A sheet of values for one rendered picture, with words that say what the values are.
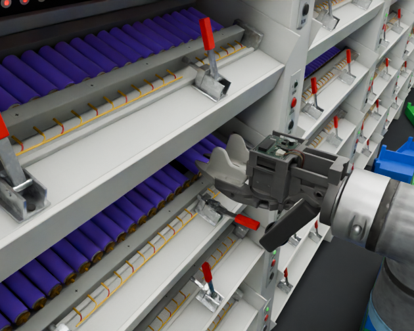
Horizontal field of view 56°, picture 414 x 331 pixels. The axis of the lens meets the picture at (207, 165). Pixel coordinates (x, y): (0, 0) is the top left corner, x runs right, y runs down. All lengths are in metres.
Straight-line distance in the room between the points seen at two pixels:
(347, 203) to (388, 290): 0.13
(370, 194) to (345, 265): 1.16
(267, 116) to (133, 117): 0.32
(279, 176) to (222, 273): 0.33
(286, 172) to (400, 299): 0.20
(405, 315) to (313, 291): 0.97
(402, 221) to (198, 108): 0.25
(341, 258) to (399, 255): 1.17
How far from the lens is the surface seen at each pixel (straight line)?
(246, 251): 0.82
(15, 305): 0.46
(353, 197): 0.47
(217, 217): 0.57
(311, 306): 1.45
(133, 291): 0.50
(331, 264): 1.61
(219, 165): 0.54
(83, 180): 0.34
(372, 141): 2.19
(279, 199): 0.50
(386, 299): 0.55
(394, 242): 0.47
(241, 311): 0.97
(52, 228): 0.33
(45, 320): 0.45
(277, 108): 0.66
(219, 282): 0.76
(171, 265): 0.52
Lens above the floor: 1.11
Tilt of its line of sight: 32 degrees down
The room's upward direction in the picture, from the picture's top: straight up
